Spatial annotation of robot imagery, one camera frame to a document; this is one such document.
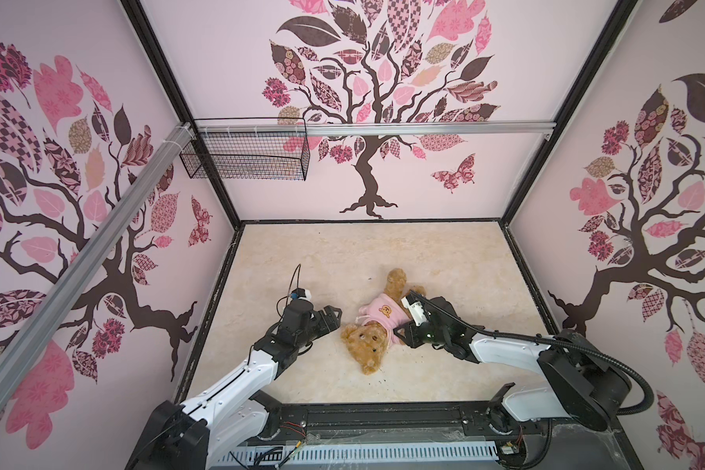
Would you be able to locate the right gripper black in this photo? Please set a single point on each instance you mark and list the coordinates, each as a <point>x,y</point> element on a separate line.
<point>417,329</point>

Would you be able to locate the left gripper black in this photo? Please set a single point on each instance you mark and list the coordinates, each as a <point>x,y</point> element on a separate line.
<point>321,320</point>

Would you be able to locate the pink knitted bear sweater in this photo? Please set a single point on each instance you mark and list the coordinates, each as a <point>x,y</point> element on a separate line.
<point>386,312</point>

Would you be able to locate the brown teddy bear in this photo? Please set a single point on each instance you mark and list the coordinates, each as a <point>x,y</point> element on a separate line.
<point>369,344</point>

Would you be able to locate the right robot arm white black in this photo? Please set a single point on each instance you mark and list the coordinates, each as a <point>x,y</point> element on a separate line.
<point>576,380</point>

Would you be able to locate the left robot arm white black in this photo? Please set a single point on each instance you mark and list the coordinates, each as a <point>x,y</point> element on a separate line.
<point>196,433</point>

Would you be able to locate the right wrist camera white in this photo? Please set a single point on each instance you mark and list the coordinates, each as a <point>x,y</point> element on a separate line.
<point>412,303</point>

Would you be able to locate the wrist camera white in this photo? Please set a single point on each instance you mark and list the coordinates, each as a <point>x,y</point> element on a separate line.
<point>301,294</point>
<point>412,303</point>

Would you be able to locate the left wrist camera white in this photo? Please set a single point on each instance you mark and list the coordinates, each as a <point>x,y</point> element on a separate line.
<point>301,294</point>

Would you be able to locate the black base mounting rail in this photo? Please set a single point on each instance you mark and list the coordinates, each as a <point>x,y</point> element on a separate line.
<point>376,420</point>

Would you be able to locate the white slotted cable duct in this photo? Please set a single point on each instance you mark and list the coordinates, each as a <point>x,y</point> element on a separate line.
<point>286,457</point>

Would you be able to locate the black wire basket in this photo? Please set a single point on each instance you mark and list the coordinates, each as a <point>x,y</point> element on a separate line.
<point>255,148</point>

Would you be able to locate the back aluminium rail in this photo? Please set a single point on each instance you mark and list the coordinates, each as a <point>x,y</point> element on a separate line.
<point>375,129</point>

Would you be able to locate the aluminium rail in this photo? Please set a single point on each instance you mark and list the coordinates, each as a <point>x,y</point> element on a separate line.
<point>375,129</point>
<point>22,352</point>

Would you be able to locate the left aluminium rail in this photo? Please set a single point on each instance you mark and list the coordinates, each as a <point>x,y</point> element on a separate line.
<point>22,352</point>

